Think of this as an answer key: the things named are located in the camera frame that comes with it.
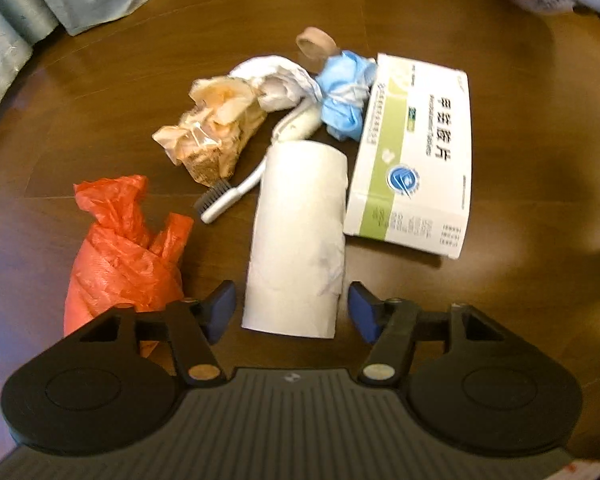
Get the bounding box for white toothbrush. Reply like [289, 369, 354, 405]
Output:
[195, 98, 322, 224]

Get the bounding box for crumpled white tissue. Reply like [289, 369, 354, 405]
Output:
[228, 55, 322, 113]

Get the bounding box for white paper roll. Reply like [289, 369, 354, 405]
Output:
[242, 141, 348, 339]

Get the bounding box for red plastic bag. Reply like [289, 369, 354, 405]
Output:
[64, 174, 194, 336]

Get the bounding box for white green medicine box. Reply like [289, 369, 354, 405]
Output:
[343, 54, 471, 259]

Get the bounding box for crumpled blue face mask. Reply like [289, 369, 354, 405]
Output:
[316, 50, 377, 141]

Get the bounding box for crumpled beige plastic wrapper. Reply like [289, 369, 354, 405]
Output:
[152, 76, 266, 188]

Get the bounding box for beige tape roll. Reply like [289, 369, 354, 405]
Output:
[296, 26, 340, 62]

